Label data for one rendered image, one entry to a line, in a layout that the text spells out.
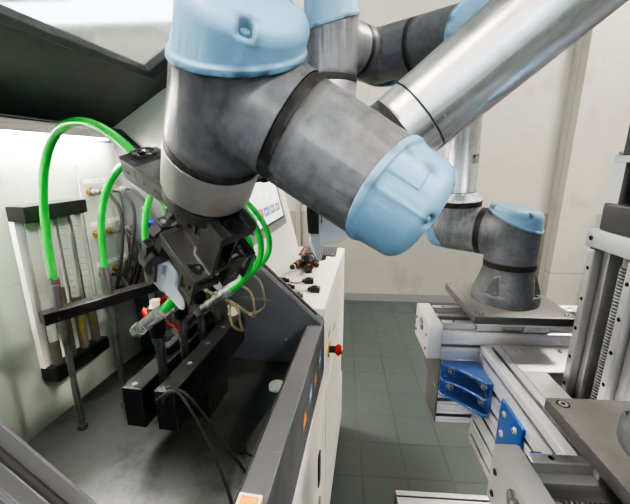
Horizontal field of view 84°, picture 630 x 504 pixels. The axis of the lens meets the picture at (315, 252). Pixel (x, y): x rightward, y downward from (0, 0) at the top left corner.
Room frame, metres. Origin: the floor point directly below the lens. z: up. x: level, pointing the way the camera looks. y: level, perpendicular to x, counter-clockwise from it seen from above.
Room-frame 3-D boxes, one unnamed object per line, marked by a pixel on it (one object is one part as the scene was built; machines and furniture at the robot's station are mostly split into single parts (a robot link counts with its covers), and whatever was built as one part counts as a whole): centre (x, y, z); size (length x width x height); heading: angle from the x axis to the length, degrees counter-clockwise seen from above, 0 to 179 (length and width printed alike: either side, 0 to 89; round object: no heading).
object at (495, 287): (0.82, -0.47, 1.09); 0.15 x 0.15 x 0.10
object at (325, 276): (1.25, 0.03, 0.96); 0.70 x 0.22 x 0.03; 171
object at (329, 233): (0.52, -0.02, 1.26); 0.06 x 0.03 x 0.09; 81
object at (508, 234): (0.82, -0.47, 1.20); 0.13 x 0.12 x 0.14; 46
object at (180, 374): (0.70, 0.27, 0.91); 0.34 x 0.10 x 0.15; 171
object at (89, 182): (0.86, 0.51, 1.20); 0.13 x 0.03 x 0.31; 171
